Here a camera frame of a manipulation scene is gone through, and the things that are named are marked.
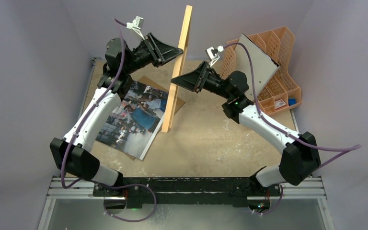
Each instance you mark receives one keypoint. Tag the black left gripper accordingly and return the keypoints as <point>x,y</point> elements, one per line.
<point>160,52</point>

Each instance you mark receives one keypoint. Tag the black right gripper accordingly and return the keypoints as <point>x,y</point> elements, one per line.
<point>204,76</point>

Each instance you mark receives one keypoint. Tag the light wooden picture frame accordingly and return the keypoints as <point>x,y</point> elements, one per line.
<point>177,70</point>

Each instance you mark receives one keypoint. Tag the printed street photo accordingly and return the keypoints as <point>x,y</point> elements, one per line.
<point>133,125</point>

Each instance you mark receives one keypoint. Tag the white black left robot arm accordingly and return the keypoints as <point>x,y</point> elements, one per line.
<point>72,153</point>

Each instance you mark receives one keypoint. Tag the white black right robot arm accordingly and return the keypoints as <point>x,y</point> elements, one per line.
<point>299,156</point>

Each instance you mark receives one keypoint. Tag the white board in organizer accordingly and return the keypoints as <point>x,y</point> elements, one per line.
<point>258,67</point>

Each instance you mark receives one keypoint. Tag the red white card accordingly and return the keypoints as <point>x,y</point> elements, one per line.
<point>279,104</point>

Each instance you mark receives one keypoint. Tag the orange plastic file organizer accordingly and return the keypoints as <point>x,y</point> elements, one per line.
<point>277,44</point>

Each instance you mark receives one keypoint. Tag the blue box in organizer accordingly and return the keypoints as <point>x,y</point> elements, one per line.
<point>292,101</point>

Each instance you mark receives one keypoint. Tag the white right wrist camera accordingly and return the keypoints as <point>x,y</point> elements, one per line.
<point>213,54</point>

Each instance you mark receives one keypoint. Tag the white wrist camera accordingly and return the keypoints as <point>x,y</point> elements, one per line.
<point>135,27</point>
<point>213,54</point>

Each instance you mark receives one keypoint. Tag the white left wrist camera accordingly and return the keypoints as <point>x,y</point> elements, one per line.
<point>135,27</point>

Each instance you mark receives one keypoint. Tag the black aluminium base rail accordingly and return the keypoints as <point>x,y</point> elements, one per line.
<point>234,191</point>

